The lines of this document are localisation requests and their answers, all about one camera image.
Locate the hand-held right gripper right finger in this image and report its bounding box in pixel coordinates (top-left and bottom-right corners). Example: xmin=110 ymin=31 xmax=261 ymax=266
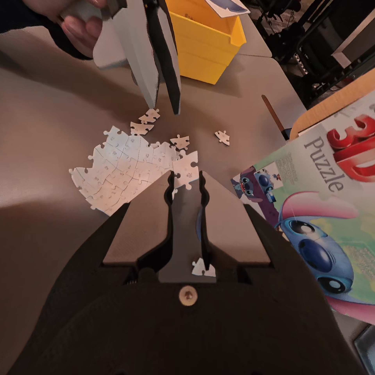
xmin=199 ymin=171 xmax=271 ymax=272

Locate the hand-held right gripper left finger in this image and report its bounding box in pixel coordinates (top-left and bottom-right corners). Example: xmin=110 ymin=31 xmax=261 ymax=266
xmin=102 ymin=171 xmax=176 ymax=272

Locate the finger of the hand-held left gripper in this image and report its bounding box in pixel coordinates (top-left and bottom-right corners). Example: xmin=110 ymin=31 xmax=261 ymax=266
xmin=152 ymin=0 xmax=183 ymax=115
xmin=117 ymin=0 xmax=161 ymax=109

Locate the partly built white puzzle ball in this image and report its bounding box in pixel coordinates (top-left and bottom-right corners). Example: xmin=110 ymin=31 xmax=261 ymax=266
xmin=69 ymin=125 xmax=180 ymax=217

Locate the printed cardboard puzzle box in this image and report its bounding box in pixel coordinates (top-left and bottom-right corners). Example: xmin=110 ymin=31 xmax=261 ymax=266
xmin=231 ymin=91 xmax=375 ymax=326

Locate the person's left hand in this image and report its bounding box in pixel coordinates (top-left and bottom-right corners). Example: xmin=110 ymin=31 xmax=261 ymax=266
xmin=23 ymin=0 xmax=104 ymax=58

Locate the yellow plastic bin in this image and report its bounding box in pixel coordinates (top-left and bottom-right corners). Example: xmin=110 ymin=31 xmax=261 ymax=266
xmin=165 ymin=0 xmax=247 ymax=86

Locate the white sheet with blue shapes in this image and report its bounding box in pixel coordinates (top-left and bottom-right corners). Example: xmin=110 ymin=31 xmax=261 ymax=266
xmin=204 ymin=0 xmax=251 ymax=19

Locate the brown wooden strip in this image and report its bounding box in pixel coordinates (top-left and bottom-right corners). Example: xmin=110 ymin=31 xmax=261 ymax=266
xmin=261 ymin=94 xmax=290 ymax=142

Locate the tan flat board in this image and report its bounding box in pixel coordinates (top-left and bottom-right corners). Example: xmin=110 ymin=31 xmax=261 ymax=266
xmin=289 ymin=76 xmax=375 ymax=140

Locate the black office chair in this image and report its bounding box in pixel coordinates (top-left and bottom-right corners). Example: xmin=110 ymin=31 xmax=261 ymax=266
xmin=255 ymin=0 xmax=375 ymax=110

